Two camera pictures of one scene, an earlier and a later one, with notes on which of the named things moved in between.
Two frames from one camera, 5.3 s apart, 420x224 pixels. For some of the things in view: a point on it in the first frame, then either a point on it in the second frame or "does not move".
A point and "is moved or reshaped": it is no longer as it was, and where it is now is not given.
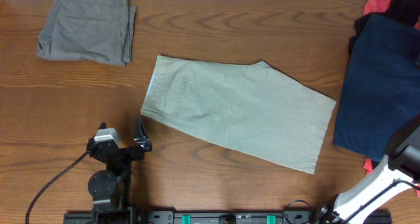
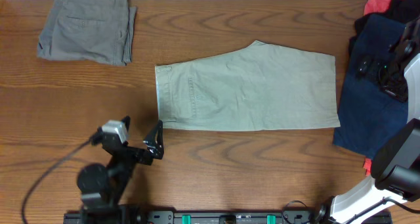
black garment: (405, 10) does not move
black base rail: (226, 218) does not move
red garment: (370, 3) does not move
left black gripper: (143, 142) to (146, 158)
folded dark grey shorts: (88, 27) does not move
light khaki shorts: (252, 108) is moved or reshaped
